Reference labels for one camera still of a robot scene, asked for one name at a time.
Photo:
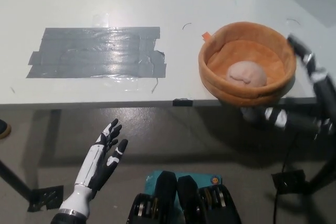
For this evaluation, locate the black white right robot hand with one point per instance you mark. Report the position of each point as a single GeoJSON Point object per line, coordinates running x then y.
{"type": "Point", "coordinates": [326, 95]}

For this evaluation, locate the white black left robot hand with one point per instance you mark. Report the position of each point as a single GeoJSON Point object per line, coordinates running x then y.
{"type": "Point", "coordinates": [90, 161]}

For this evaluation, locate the pink plush dumpling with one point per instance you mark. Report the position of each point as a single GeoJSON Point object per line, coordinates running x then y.
{"type": "Point", "coordinates": [246, 74]}

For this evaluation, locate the orange plush bowl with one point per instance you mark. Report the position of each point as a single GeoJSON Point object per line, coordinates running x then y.
{"type": "Point", "coordinates": [244, 51]}

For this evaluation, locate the black teal robot torso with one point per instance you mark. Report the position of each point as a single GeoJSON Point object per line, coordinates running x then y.
{"type": "Point", "coordinates": [183, 200]}

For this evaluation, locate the black table leg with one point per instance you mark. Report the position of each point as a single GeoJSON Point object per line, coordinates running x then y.
{"type": "Point", "coordinates": [323, 167]}
{"type": "Point", "coordinates": [15, 179]}

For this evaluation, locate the brown black shoe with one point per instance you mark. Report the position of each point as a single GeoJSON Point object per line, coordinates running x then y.
{"type": "Point", "coordinates": [4, 129]}

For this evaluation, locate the black tape on table edge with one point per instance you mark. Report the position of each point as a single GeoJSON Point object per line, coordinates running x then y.
{"type": "Point", "coordinates": [182, 102]}

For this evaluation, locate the small orange tape tab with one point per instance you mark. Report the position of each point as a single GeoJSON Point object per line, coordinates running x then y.
{"type": "Point", "coordinates": [206, 36]}

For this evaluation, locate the grey duct tape patch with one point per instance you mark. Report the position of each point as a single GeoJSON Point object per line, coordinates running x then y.
{"type": "Point", "coordinates": [92, 53]}

